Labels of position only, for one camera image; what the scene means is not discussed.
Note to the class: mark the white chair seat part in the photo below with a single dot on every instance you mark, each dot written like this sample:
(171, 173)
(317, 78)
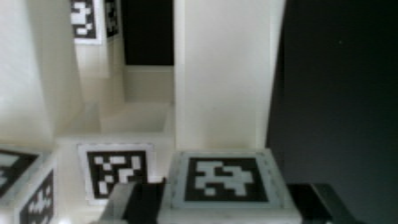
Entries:
(141, 116)

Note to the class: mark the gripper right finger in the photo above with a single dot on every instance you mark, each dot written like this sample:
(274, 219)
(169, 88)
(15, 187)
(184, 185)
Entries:
(321, 204)

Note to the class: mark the white chair leg with tag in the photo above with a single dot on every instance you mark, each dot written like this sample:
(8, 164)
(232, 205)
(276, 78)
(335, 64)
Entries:
(98, 37)

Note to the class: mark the white chair back part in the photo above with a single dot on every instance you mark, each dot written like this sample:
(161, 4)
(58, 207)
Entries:
(226, 45)

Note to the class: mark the white tagged cube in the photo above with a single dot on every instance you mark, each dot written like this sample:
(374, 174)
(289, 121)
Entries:
(226, 189)
(27, 185)

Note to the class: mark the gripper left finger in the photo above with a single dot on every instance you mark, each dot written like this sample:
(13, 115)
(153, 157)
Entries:
(134, 204)

